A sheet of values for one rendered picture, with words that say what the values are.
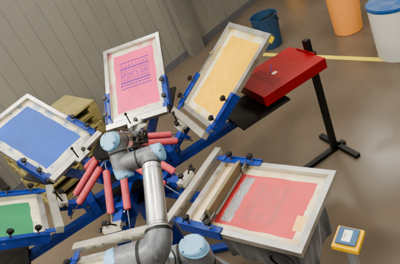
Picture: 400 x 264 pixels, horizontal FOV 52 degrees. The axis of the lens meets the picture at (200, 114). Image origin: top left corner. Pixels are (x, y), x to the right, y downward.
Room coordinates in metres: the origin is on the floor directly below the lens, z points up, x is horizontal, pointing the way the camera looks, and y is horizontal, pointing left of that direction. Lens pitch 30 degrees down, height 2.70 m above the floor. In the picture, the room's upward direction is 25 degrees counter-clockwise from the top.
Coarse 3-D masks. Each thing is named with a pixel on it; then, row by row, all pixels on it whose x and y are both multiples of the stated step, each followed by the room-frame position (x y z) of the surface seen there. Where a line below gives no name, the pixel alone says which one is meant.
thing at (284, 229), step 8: (248, 200) 1.86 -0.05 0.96; (224, 208) 1.89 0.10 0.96; (240, 208) 1.83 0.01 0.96; (288, 208) 1.67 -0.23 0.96; (216, 216) 1.85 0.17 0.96; (288, 216) 1.62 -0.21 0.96; (296, 216) 1.59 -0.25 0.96; (224, 224) 1.77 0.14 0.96; (232, 224) 1.74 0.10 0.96; (240, 224) 1.71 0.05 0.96; (248, 224) 1.69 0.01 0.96; (256, 224) 1.66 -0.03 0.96; (280, 224) 1.59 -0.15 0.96; (288, 224) 1.57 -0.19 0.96; (264, 232) 1.59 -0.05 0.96; (272, 232) 1.56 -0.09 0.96; (280, 232) 1.54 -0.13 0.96; (288, 232) 1.52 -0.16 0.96
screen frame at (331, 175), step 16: (320, 176) 1.79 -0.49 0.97; (336, 176) 1.74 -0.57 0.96; (208, 192) 2.07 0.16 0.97; (320, 192) 1.65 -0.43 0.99; (192, 208) 1.97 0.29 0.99; (320, 208) 1.55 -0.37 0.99; (240, 240) 1.59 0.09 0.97; (256, 240) 1.53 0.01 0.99; (272, 240) 1.49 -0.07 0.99; (304, 240) 1.40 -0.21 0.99
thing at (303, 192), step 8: (248, 176) 2.07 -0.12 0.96; (256, 176) 2.04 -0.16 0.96; (240, 184) 2.02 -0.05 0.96; (256, 184) 1.96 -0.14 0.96; (280, 184) 1.87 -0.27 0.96; (288, 184) 1.85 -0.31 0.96; (296, 184) 1.82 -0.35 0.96; (304, 184) 1.79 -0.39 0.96; (312, 184) 1.76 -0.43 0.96; (232, 192) 1.99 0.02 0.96; (248, 192) 1.93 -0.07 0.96; (296, 192) 1.76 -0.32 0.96; (304, 192) 1.73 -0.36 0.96; (312, 192) 1.71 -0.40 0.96; (296, 200) 1.70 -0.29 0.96; (304, 200) 1.68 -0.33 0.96; (296, 208) 1.65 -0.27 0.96; (304, 208) 1.62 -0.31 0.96
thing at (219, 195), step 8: (232, 168) 2.08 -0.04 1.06; (240, 168) 2.10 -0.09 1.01; (232, 176) 2.03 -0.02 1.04; (224, 184) 1.97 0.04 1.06; (232, 184) 2.01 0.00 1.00; (216, 192) 1.93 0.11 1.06; (224, 192) 1.94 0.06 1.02; (216, 200) 1.88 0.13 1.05; (208, 208) 1.83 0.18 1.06; (216, 208) 1.86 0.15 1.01; (208, 216) 1.84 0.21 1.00
